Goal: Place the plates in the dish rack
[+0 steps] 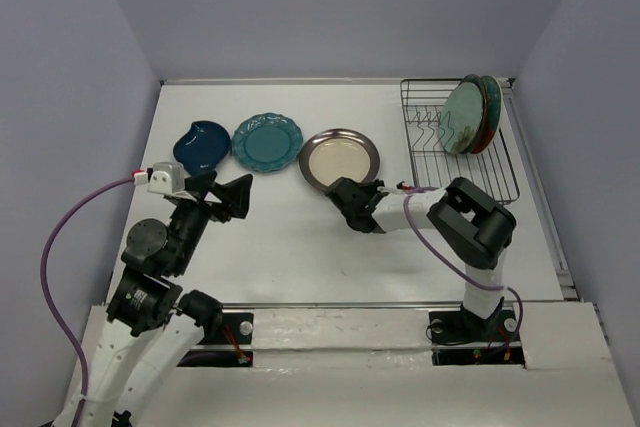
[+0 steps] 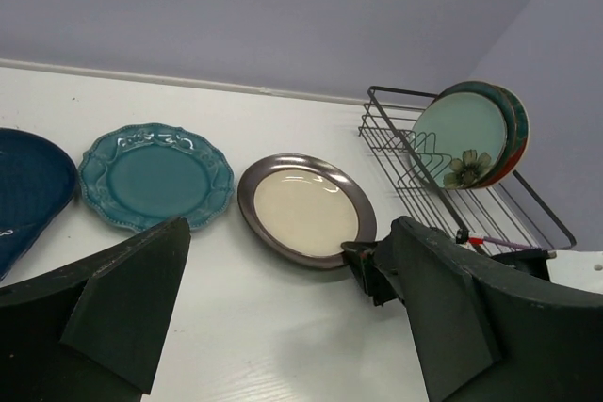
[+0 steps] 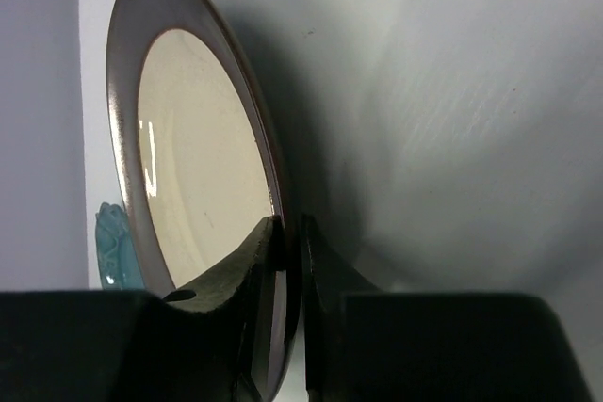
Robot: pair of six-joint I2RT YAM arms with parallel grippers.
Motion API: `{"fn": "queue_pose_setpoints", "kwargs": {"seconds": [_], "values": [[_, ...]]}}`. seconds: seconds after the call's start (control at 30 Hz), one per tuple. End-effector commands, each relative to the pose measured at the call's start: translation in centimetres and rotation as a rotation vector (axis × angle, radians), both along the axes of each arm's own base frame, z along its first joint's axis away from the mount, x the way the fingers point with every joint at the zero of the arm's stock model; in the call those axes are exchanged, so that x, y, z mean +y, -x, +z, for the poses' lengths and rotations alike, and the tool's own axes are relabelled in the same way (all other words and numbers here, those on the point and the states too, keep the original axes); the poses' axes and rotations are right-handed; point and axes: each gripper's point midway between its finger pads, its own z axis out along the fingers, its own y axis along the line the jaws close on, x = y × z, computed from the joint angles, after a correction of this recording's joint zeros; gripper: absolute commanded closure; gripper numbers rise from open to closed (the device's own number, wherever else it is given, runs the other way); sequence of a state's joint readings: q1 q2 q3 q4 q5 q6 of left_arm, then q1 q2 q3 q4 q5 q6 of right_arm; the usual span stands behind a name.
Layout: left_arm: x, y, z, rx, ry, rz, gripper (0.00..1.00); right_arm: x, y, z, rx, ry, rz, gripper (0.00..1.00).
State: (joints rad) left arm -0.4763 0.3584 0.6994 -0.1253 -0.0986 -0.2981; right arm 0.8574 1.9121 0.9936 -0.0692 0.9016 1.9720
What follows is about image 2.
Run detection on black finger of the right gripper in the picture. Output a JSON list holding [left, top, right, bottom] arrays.
[[341, 241, 378, 294]]

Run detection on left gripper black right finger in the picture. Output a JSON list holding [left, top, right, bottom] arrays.
[[391, 217, 602, 401]]

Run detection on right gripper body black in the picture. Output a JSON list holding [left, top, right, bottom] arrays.
[[365, 250, 406, 306]]

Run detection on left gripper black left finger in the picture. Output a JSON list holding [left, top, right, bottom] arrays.
[[1, 218, 190, 401]]

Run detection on cream plate brown rim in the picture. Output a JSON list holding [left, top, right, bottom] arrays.
[[237, 153, 377, 270]]

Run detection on pale green flower plate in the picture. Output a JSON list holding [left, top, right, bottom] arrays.
[[410, 92, 507, 189]]

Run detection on teal scalloped plate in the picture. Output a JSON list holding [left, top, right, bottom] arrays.
[[77, 123, 235, 233]]

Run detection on dark blue curved dish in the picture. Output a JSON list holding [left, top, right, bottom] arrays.
[[1, 128, 77, 277]]

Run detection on red teal floral plate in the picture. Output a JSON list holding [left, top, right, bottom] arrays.
[[479, 85, 530, 188]]

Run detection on blue plate white blossoms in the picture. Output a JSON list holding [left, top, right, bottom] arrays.
[[432, 80, 515, 189]]

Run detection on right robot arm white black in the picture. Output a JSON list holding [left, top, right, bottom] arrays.
[[341, 239, 602, 306]]

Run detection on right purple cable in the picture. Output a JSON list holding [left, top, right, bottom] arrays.
[[454, 230, 541, 252]]

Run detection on dark wire dish rack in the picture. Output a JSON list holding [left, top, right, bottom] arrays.
[[359, 86, 577, 250]]

